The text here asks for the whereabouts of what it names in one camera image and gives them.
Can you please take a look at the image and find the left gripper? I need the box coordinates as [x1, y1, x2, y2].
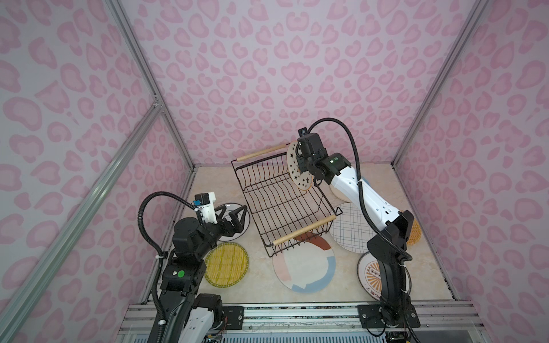
[194, 204, 246, 263]

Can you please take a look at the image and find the white green-rimmed plate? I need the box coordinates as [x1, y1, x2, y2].
[215, 202, 250, 242]

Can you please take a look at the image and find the star patterned plate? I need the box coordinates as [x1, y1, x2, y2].
[286, 141, 313, 192]

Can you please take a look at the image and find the yellow striped plate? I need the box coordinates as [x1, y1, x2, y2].
[204, 242, 250, 288]

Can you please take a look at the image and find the black wire dish rack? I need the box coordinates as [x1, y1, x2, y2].
[232, 144, 342, 257]

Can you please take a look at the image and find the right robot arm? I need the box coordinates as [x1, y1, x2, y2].
[295, 129, 414, 328]

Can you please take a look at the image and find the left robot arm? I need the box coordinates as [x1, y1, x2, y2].
[148, 205, 248, 342]

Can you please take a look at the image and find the cream blue plate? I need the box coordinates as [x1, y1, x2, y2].
[330, 182, 360, 206]

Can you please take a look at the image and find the white plaid plate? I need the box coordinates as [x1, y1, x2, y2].
[330, 202, 375, 254]

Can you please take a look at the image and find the large pink blue plate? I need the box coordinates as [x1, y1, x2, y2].
[272, 235, 336, 294]

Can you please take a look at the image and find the orange woven plate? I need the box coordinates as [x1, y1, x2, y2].
[405, 220, 423, 246]

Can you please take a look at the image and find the orange sunburst plate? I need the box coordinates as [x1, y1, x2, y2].
[357, 251, 413, 302]

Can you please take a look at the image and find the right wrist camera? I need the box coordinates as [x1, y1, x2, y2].
[298, 127, 309, 137]

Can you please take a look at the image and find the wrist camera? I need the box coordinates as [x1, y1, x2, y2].
[298, 127, 309, 137]
[193, 192, 217, 224]

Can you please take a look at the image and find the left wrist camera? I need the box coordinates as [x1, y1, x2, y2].
[193, 192, 217, 224]

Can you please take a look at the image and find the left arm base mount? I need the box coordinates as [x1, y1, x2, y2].
[185, 305, 245, 332]

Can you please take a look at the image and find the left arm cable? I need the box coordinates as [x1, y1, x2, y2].
[136, 191, 198, 343]

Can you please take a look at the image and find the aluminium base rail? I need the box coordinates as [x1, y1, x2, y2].
[114, 299, 490, 343]

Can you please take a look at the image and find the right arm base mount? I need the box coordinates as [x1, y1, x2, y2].
[357, 304, 421, 330]

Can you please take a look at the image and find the aluminium frame strut right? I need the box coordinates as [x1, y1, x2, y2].
[391, 0, 492, 169]

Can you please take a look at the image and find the aluminium frame strut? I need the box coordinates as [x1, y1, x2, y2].
[1, 1, 190, 342]
[391, 0, 492, 169]

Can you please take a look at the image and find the aluminium frame strut left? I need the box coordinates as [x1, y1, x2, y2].
[1, 1, 190, 342]

